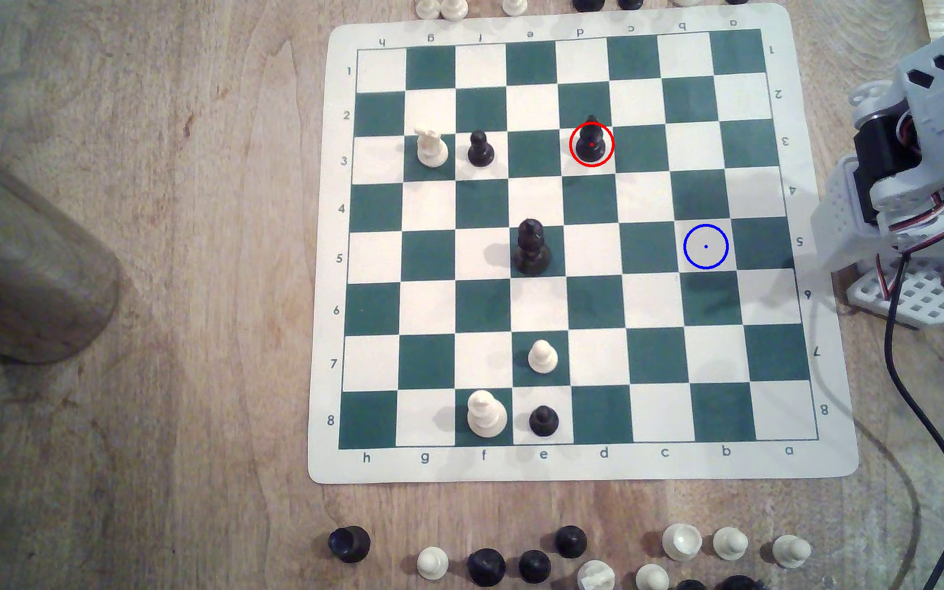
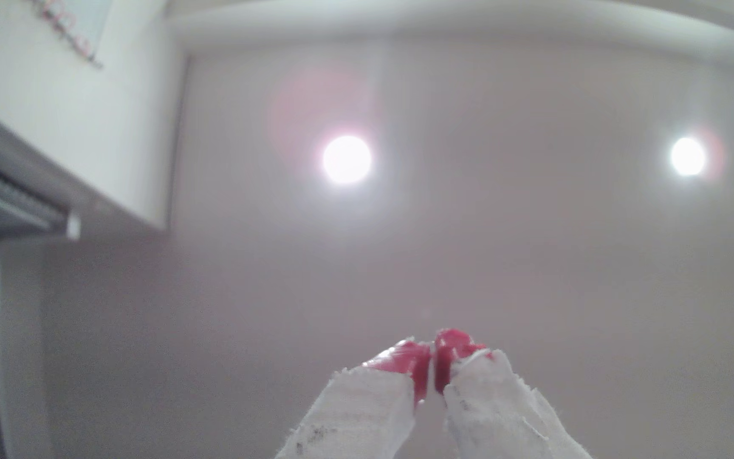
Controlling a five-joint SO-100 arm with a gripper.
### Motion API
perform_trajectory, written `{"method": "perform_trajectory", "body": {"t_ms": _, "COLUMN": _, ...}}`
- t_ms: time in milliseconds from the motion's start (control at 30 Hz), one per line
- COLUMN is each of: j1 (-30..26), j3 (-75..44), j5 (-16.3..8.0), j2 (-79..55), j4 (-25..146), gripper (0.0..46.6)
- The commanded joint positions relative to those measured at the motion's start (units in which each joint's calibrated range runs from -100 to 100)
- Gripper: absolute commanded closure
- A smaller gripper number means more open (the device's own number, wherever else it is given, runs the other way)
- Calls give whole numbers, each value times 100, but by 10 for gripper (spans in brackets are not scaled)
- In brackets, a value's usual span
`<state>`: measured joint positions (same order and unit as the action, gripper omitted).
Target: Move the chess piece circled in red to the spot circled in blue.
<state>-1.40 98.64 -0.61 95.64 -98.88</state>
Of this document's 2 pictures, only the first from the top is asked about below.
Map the black bishop chess piece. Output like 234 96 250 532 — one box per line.
574 115 611 163

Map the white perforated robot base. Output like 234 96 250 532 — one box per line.
845 258 944 331

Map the black queen chess piece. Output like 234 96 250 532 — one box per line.
511 218 553 275

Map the white king chess piece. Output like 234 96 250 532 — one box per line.
467 390 509 438

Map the green white chess mat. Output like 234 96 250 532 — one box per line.
308 2 860 485

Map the white knight chess piece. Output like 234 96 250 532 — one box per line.
577 559 616 590
415 125 450 169

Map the black rook chess piece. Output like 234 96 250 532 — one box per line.
328 525 372 564

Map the brown cylindrical tube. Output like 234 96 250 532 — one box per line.
0 125 122 365

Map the black cable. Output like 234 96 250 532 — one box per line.
884 250 944 590

